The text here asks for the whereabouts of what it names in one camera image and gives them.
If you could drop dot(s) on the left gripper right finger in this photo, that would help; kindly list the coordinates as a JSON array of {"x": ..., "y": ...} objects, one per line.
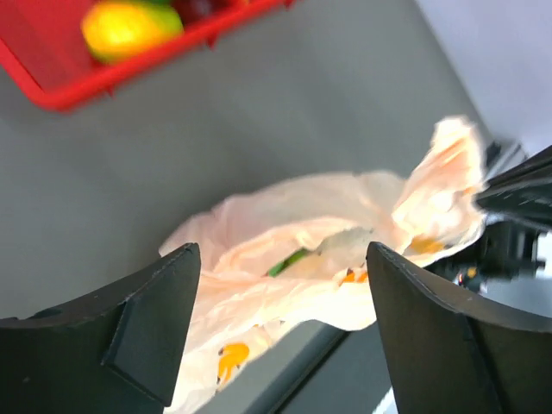
[{"x": 449, "y": 350}]

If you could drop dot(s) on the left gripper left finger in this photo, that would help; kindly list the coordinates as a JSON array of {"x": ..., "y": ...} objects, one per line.
[{"x": 115, "y": 350}]

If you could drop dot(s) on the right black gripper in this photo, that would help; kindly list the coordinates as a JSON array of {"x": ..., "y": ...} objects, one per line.
[{"x": 517, "y": 202}]

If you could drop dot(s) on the translucent banana print plastic bag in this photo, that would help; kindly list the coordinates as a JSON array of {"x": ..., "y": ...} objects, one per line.
[{"x": 240, "y": 313}]

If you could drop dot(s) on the green fruit in bag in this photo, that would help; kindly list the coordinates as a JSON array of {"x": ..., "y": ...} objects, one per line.
[{"x": 290, "y": 260}]

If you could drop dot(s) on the red plastic tray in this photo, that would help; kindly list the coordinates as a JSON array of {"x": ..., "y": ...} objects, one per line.
[{"x": 43, "y": 48}]

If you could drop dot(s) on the yellow green mango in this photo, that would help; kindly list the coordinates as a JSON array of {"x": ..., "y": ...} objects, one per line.
[{"x": 119, "y": 30}]

